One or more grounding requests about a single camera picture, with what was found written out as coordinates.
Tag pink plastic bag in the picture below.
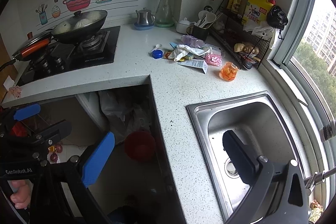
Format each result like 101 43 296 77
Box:
205 53 222 67

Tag white woven sack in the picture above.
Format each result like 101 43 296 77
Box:
98 89 151 144

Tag red trash bin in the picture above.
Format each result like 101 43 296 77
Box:
124 131 156 162

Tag glass carafe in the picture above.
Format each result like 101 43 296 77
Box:
155 0 174 23

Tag black gas stove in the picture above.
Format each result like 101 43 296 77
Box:
18 26 120 86

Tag person's left hand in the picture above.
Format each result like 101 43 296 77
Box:
10 180 31 209

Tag white sugar pot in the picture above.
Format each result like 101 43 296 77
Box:
175 18 195 35

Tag window frame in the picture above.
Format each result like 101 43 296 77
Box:
271 0 335 180

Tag printed paper leaflet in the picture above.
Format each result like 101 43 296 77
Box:
178 59 208 74

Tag white rubber glove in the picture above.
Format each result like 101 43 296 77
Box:
168 44 212 62

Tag white ladle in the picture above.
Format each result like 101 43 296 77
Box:
197 10 217 28

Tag stainless steel sink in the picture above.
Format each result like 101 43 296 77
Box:
187 92 309 223

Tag black plastic bag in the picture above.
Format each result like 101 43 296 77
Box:
266 5 289 31

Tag orange snack pouch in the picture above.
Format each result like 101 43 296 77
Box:
219 61 239 81

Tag yellow OMO detergent bottle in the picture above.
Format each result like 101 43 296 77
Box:
241 0 273 26

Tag blue saucer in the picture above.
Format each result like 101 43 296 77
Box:
134 23 154 31

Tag white gloves on rack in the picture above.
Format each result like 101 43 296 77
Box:
243 21 275 40

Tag black wok with glass lid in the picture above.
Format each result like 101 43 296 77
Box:
51 10 108 44

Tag ginger root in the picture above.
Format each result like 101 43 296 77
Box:
234 42 259 55

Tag blue bottle cap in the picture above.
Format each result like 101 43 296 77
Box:
151 49 163 59

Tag steel teapot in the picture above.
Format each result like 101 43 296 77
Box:
135 7 155 26

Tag white plastic spoon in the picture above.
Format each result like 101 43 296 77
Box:
149 44 162 55

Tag black mug utensil holder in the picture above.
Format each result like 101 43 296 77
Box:
186 22 209 42

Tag black wire rack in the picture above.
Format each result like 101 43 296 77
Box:
209 0 271 69

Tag purple label plastic bottle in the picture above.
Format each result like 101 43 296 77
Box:
180 35 205 48

